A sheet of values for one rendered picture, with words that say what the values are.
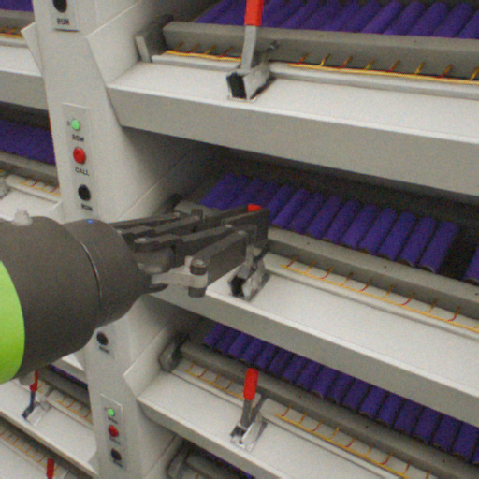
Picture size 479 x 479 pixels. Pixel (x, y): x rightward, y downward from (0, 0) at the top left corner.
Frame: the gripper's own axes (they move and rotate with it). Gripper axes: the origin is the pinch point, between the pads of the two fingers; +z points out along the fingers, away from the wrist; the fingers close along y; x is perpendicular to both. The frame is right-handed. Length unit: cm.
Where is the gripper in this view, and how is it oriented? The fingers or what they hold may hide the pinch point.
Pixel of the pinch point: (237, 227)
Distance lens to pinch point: 54.1
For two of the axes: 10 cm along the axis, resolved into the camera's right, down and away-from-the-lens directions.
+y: 8.1, 2.5, -5.3
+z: 5.8, -2.1, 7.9
